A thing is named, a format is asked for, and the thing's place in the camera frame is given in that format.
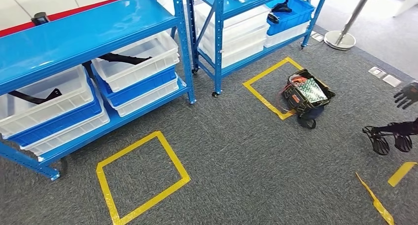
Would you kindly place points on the yellow floor tape square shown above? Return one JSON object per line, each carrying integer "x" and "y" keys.
{"x": 401, "y": 174}

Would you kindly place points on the black tool bag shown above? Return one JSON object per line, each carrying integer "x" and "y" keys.
{"x": 303, "y": 104}

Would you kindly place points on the small black plastic part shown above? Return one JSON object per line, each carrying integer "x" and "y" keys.
{"x": 273, "y": 19}
{"x": 281, "y": 8}

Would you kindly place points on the blue metal shelf rack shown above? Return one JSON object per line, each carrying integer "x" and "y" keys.
{"x": 218, "y": 53}
{"x": 81, "y": 34}

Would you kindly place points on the green patterned box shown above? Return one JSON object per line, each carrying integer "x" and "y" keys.
{"x": 312, "y": 89}

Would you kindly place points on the blue plastic tray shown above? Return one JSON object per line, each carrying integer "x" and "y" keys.
{"x": 294, "y": 22}

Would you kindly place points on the silver stanchion post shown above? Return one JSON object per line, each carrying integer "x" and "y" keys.
{"x": 339, "y": 40}

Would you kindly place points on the black humanoid robot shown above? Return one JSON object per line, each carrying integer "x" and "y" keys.
{"x": 401, "y": 128}

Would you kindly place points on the black curved plastic part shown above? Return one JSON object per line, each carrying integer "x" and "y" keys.
{"x": 29, "y": 99}
{"x": 124, "y": 58}

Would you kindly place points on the metal floor outlet plate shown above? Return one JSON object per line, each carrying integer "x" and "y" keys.
{"x": 377, "y": 72}
{"x": 317, "y": 37}

